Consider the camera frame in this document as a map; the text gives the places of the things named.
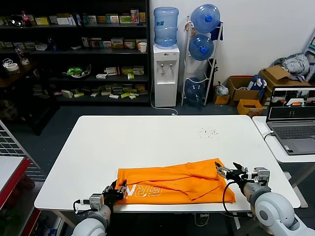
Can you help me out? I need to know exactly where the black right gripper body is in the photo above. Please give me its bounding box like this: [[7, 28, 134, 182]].
[[225, 172, 249, 185]]

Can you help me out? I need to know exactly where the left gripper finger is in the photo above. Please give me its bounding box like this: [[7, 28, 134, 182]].
[[118, 179, 128, 199], [104, 179, 119, 195]]

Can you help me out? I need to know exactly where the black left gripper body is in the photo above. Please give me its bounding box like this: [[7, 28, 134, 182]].
[[103, 189, 124, 206]]

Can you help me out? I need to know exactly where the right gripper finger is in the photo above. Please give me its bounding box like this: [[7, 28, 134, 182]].
[[233, 162, 248, 175], [215, 162, 231, 178]]

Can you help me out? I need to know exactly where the orange t-shirt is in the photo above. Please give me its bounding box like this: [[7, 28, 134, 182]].
[[116, 158, 236, 205]]

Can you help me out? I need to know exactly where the grey clothes pile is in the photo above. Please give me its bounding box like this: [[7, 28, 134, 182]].
[[272, 53, 310, 82]]

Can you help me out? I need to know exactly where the small white side table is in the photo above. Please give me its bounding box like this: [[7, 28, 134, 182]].
[[252, 116, 315, 209]]

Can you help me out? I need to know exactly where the large white table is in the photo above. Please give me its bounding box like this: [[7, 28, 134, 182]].
[[34, 115, 301, 231]]

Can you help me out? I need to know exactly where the yellow cardboard box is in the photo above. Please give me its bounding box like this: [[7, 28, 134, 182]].
[[237, 99, 264, 117]]

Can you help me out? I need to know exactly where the grey open laptop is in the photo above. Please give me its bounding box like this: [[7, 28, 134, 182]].
[[266, 87, 315, 156]]

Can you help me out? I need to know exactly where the small orange cardboard box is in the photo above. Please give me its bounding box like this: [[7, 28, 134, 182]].
[[213, 93, 231, 105]]

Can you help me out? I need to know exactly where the open red-rimmed cardboard box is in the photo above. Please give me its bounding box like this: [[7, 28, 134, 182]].
[[226, 75, 261, 108]]

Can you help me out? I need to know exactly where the crumpled plastic bag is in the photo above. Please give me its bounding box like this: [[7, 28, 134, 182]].
[[215, 82, 229, 96]]

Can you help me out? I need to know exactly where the blue and white bag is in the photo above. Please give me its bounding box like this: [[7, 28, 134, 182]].
[[247, 74, 268, 99]]

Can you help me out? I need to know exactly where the white water dispenser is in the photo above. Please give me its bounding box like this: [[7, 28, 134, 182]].
[[153, 43, 180, 108]]

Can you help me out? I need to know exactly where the red-edged white table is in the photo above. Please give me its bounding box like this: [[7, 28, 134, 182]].
[[0, 155, 42, 236]]

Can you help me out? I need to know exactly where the large flapped cardboard box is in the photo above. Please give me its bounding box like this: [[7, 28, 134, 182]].
[[258, 64, 312, 106]]

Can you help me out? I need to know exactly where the bowl with green items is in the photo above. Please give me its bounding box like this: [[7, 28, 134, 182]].
[[62, 62, 93, 79]]

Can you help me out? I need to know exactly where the white metal bottle rack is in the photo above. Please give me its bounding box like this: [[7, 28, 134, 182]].
[[181, 16, 224, 107]]

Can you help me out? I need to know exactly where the black shelving unit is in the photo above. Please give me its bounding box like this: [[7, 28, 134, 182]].
[[0, 0, 151, 108]]

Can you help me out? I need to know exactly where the dark blue cloth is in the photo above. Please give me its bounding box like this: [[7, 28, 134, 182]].
[[210, 21, 224, 41]]

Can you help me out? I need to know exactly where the tan printed box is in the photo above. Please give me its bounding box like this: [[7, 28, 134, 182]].
[[111, 37, 125, 49]]

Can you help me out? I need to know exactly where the dark brown desk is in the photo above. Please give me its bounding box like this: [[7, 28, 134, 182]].
[[0, 60, 61, 136]]

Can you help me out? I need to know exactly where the beige cloth strip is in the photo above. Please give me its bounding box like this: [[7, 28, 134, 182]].
[[184, 21, 196, 37]]

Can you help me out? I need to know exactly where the upright blue water bottle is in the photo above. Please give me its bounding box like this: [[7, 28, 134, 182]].
[[154, 6, 180, 48]]

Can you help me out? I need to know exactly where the dark blue bottle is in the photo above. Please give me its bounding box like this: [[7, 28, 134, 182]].
[[46, 36, 57, 51]]

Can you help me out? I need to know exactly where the clear bottle pink label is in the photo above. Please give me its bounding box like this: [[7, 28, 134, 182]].
[[15, 46, 31, 65]]

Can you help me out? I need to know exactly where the pink printed box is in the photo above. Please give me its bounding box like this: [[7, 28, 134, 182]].
[[130, 9, 140, 24]]

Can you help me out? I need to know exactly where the large plain white box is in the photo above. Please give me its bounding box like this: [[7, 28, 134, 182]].
[[57, 16, 74, 26]]

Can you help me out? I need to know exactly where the cola bottle red label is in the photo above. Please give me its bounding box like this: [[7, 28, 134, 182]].
[[21, 10, 32, 27]]

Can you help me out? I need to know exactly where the shiny glass bowl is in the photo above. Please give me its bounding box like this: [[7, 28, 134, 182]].
[[9, 14, 25, 26]]

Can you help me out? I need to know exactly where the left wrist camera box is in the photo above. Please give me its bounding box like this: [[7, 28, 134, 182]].
[[89, 193, 105, 209]]

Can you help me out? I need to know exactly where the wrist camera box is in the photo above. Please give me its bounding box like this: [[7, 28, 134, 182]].
[[247, 167, 271, 184], [89, 193, 105, 209]]

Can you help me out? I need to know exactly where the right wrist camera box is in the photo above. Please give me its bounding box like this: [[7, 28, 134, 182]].
[[247, 167, 271, 184]]

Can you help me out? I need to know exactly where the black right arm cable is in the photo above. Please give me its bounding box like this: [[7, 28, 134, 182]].
[[222, 180, 252, 218]]

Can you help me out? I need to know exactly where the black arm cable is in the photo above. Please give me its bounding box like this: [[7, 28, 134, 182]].
[[222, 180, 252, 218], [73, 199, 91, 216]]

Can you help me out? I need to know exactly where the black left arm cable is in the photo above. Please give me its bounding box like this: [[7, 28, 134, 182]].
[[73, 199, 91, 216]]

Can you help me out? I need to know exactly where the white cable with plug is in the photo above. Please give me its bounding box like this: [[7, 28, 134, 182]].
[[195, 212, 210, 227]]

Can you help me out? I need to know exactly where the white dispenser power cord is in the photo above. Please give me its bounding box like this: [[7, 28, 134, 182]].
[[150, 78, 179, 116]]

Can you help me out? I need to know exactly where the white wire grid panel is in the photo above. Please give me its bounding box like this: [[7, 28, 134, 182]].
[[0, 119, 46, 181]]

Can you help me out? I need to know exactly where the pale grey metal frame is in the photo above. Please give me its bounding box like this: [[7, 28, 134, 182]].
[[304, 31, 315, 64]]

